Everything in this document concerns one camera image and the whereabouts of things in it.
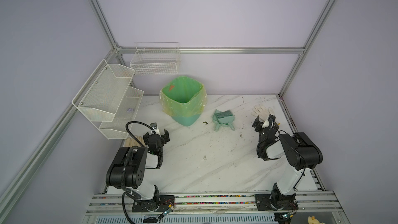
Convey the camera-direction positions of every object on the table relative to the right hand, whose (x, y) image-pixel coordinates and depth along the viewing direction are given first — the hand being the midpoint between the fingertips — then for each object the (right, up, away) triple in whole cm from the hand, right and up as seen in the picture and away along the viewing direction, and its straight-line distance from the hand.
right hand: (265, 117), depth 93 cm
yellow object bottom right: (+9, -43, -27) cm, 52 cm away
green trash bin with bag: (-48, +11, -9) cm, 50 cm away
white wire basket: (-68, +37, +3) cm, 77 cm away
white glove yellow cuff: (+6, +2, +17) cm, 18 cm away
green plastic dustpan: (-30, -3, +11) cm, 32 cm away
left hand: (-67, -9, 0) cm, 68 cm away
